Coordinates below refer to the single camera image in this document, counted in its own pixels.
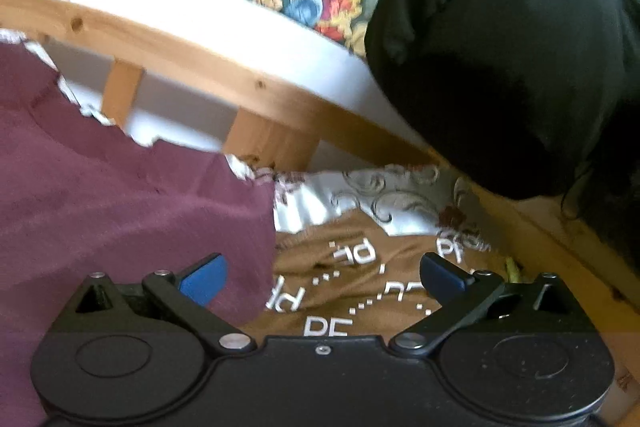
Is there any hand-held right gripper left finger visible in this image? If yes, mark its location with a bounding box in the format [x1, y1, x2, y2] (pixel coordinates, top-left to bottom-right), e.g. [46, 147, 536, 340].
[74, 253, 256, 356]

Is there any maroon garment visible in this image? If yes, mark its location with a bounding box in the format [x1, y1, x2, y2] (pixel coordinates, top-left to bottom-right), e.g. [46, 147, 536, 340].
[0, 42, 279, 427]

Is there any brown printed blanket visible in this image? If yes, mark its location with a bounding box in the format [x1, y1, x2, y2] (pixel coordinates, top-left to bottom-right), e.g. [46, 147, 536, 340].
[260, 227, 526, 341]

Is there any black garment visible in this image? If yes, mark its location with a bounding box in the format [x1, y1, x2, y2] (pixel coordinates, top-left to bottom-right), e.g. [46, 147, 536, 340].
[364, 0, 640, 258]

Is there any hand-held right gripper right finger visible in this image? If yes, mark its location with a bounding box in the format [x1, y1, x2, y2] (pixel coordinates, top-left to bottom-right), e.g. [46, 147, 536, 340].
[390, 251, 577, 356]

